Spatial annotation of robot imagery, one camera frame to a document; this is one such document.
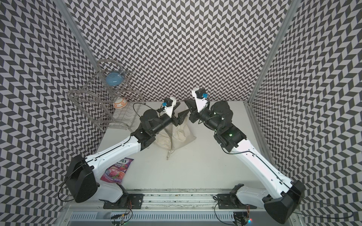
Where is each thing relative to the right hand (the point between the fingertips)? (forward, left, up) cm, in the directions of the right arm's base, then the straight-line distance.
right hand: (186, 103), depth 62 cm
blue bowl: (+39, +52, -14) cm, 66 cm away
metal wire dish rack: (+26, +65, -29) cm, 76 cm away
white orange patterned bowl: (+32, +53, -32) cm, 70 cm away
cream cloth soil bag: (0, +8, -31) cm, 32 cm away
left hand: (+4, +2, -8) cm, 9 cm away
